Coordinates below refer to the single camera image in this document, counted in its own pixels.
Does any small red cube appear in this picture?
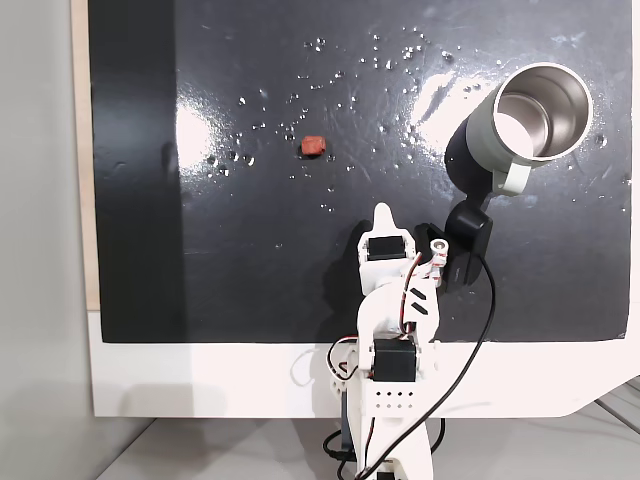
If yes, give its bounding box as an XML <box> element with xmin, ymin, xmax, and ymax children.
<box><xmin>300</xmin><ymin>134</ymin><xmax>328</xmax><ymax>159</ymax></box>

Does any steel cup with grey-green outside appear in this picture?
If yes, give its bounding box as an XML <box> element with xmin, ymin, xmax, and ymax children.
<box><xmin>463</xmin><ymin>61</ymin><xmax>596</xmax><ymax>197</ymax></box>

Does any black glossy mat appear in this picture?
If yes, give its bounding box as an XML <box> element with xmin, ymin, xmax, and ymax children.
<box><xmin>87</xmin><ymin>0</ymin><xmax>634</xmax><ymax>346</ymax></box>

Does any grey-blue table clamp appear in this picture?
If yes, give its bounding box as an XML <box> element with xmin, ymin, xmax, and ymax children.
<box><xmin>339</xmin><ymin>388</ymin><xmax>355</xmax><ymax>451</ymax></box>

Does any black camera box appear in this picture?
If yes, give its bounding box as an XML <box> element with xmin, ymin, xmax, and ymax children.
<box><xmin>415</xmin><ymin>198</ymin><xmax>495</xmax><ymax>295</ymax></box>

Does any black camera cable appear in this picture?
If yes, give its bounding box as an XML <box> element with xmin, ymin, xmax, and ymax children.
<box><xmin>353</xmin><ymin>252</ymin><xmax>498</xmax><ymax>479</ymax></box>

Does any black looped cable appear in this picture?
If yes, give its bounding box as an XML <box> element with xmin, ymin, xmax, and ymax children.
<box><xmin>322</xmin><ymin>417</ymin><xmax>447</xmax><ymax>480</ymax></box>

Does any grey metal frame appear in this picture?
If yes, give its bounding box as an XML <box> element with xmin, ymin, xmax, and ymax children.
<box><xmin>592</xmin><ymin>374</ymin><xmax>640</xmax><ymax>437</ymax></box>

